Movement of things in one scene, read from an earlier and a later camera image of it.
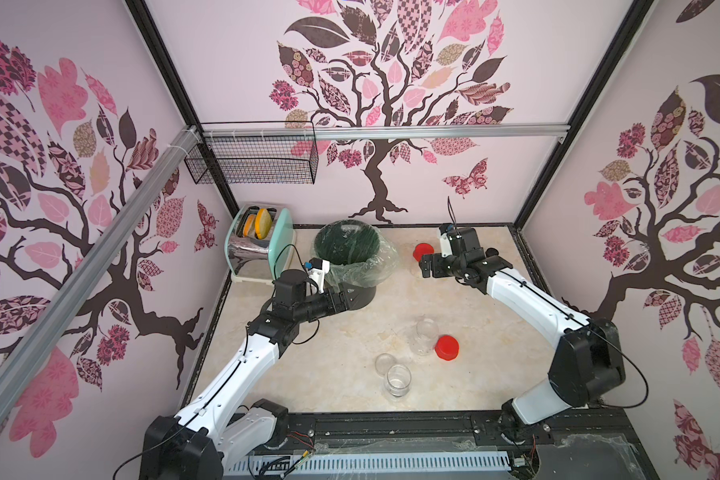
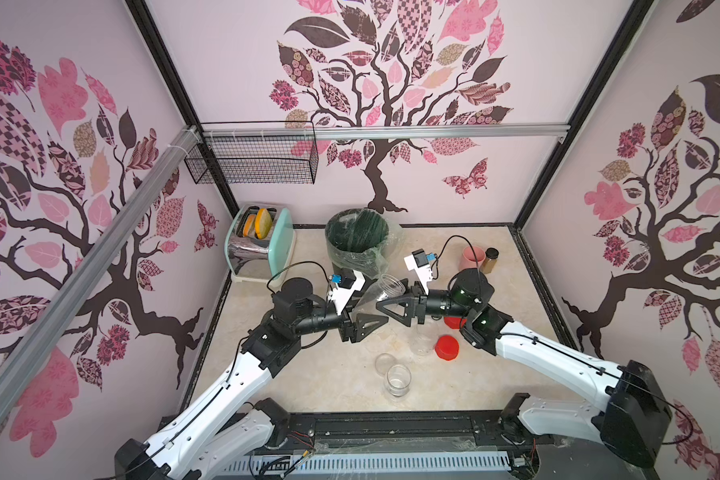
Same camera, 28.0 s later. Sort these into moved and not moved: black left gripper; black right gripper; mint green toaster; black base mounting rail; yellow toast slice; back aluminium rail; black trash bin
Moved: black left gripper; black right gripper; black trash bin
Not moved: back aluminium rail; yellow toast slice; black base mounting rail; mint green toaster
